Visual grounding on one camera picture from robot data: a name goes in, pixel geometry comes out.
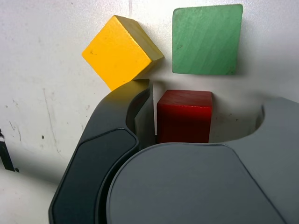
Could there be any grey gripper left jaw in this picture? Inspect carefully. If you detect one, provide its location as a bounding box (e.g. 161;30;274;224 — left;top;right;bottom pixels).
48;78;157;224

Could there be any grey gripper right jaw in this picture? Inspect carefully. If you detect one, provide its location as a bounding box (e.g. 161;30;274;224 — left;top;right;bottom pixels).
106;97;299;224

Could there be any red cube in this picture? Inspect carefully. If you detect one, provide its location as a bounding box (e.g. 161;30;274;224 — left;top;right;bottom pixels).
156;89;214;144

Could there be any yellow cube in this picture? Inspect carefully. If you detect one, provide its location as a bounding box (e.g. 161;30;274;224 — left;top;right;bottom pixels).
81;15;164;92

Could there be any green cube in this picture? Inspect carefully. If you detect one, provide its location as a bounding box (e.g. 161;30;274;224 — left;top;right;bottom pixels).
172;4;243;76

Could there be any black tape strip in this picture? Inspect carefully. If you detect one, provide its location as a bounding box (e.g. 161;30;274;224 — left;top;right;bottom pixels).
0;128;20;173

